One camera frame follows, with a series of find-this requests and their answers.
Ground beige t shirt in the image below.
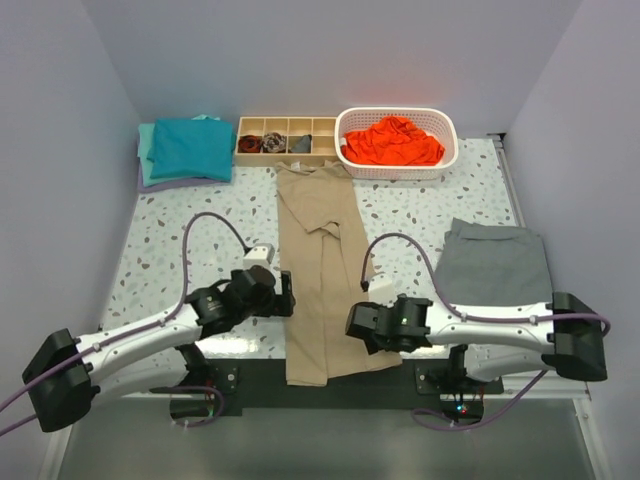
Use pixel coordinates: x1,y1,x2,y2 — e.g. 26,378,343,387
276,163,402,387

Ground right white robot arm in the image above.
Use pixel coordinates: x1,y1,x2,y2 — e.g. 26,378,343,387
346,294,608,393

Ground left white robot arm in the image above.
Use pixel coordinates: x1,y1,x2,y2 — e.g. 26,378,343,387
22,266,295,433

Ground folded grey t shirt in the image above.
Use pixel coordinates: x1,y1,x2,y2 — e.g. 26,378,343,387
434,218,553,307

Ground red black rolled socks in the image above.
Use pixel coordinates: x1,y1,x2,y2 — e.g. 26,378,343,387
238,135,262,154

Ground patterned rolled socks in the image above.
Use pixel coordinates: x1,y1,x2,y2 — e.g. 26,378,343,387
262,131,287,154

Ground wooden compartment organizer tray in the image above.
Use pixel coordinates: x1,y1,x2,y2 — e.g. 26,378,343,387
234,116,337,167

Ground folded teal t shirt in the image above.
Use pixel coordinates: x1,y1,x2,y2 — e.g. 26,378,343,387
148,117,237,182

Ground grey folded cloth piece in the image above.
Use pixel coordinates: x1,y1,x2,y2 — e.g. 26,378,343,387
289,134,312,154

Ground white plastic laundry basket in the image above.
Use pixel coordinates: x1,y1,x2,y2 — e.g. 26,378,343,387
334,106,459,180

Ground orange t shirt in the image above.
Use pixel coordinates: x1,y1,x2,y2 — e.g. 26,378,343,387
341,116,446,167

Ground folded light turquoise shirt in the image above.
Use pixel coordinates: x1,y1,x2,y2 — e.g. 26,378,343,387
136,114,221,176

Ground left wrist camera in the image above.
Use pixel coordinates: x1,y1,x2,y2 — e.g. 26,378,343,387
243,243,275,270

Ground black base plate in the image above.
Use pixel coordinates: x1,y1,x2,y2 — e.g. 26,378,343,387
169,358,504,421

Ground aluminium rail frame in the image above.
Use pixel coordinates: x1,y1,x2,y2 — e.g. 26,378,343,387
37,134,614,480

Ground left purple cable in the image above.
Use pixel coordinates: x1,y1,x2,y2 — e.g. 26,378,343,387
0,211,251,436

